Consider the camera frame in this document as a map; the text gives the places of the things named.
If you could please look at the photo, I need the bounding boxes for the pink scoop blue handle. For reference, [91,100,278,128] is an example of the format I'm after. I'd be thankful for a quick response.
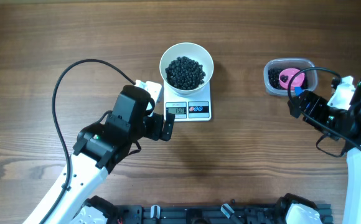
[278,67,306,96]

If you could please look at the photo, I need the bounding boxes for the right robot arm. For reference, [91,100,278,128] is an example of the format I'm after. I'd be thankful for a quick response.
[288,77,361,223]

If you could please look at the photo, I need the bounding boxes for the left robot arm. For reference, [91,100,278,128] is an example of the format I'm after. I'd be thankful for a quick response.
[25,82,175,223]

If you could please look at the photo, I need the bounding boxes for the white digital kitchen scale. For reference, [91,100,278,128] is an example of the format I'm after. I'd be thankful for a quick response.
[164,83,212,122]

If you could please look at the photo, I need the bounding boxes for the black beans in bowl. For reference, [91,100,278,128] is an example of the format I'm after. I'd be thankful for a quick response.
[165,56,206,90]

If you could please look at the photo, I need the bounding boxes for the white bowl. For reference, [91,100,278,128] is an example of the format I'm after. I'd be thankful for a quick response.
[159,42,214,95]

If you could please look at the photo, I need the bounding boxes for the clear plastic container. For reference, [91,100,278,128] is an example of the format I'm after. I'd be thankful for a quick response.
[263,58,318,96]

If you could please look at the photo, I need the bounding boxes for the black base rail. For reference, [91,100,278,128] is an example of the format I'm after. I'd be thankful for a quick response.
[71,195,334,224]

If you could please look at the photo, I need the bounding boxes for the black left camera cable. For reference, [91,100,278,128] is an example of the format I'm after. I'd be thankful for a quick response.
[39,58,136,224]

